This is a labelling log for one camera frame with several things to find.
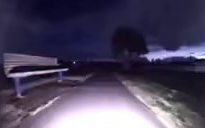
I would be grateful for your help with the grass verge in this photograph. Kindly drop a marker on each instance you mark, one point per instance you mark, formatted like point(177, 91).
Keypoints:
point(166, 100)

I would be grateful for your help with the dark tree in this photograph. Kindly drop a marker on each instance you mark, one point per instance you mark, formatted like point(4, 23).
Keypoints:
point(128, 43)

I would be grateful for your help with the white painted line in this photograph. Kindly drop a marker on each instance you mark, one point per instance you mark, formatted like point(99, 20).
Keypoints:
point(45, 105)

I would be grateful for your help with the grey asphalt path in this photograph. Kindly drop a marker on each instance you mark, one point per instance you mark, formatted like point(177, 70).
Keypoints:
point(100, 103)

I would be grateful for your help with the paved bench pad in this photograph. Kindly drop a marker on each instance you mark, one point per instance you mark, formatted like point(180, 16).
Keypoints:
point(20, 100)

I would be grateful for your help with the pale slatted bench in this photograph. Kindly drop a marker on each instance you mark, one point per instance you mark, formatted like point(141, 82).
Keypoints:
point(30, 65)

